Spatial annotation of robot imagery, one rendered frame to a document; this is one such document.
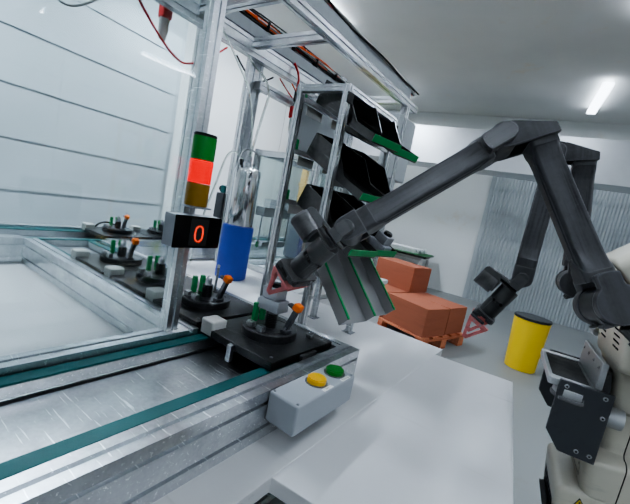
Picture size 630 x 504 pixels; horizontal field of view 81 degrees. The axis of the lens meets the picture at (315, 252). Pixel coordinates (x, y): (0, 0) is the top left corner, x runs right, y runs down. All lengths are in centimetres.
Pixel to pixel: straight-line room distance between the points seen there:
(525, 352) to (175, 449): 416
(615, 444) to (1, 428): 117
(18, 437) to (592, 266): 99
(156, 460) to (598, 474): 91
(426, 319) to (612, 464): 312
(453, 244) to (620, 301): 740
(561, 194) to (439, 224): 739
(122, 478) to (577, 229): 86
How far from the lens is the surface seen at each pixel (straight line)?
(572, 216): 89
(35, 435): 72
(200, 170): 84
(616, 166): 649
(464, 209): 820
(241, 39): 220
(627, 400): 110
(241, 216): 184
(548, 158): 91
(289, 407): 72
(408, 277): 473
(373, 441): 87
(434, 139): 661
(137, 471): 62
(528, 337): 451
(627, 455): 116
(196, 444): 67
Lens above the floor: 132
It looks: 8 degrees down
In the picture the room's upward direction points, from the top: 11 degrees clockwise
